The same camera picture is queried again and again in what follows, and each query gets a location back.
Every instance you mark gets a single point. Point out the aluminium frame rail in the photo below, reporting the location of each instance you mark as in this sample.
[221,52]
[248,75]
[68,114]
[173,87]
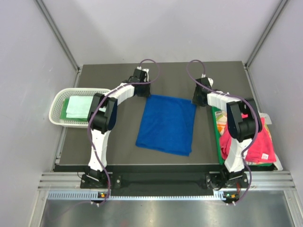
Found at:
[262,181]

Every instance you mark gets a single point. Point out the blue towel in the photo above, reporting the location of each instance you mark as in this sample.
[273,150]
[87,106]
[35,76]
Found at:
[167,125]

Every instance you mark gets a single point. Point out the pink red towel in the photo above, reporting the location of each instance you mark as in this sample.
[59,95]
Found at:
[260,146]

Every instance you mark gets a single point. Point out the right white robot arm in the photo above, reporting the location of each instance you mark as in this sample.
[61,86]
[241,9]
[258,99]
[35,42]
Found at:
[243,120]

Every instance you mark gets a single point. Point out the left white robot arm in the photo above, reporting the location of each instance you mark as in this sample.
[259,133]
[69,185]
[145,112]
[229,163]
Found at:
[103,114]

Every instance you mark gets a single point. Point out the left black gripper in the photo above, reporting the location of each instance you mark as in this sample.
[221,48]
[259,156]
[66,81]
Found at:
[147,93]

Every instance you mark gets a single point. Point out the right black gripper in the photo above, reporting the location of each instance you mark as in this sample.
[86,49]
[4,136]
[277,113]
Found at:
[195,100]

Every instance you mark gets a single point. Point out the white mint towel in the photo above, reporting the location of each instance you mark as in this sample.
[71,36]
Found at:
[78,106]

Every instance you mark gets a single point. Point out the green plastic bin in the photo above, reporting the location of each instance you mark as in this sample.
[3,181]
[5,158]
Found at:
[216,132]

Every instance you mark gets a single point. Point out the green microfiber towel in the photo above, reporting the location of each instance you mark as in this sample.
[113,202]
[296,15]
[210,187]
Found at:
[63,111]

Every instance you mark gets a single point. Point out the slotted grey cable duct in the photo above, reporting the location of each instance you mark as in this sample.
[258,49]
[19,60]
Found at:
[99,196]

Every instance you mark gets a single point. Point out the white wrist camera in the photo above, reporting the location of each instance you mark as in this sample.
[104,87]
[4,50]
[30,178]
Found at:
[209,79]
[145,70]

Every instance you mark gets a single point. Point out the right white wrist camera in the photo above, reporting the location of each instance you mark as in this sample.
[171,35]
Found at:
[209,79]

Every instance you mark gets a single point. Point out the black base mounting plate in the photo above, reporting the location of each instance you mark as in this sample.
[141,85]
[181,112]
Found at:
[162,180]

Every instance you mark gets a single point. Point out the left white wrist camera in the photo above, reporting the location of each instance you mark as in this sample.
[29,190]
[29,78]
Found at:
[145,70]

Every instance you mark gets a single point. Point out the white perforated plastic basket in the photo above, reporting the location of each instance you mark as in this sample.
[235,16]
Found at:
[57,105]

